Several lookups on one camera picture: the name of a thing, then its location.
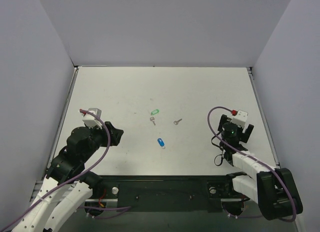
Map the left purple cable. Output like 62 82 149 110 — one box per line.
0 108 132 230

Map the removed silver key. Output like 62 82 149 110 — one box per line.
173 118 182 125

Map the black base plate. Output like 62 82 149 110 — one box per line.
43 174 286 213

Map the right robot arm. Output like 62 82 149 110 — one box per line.
214 110 303 220

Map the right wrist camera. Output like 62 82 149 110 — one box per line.
230 110 248 128

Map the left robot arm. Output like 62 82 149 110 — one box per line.
10 122 124 231

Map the silver key on table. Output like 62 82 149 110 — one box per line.
150 117 156 125

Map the green key tag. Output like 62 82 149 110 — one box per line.
150 109 159 116

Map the blue key tag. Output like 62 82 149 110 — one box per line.
157 138 165 147

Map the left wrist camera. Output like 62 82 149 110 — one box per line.
79 108 103 129

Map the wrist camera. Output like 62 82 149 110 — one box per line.
230 110 248 128
79 108 103 129

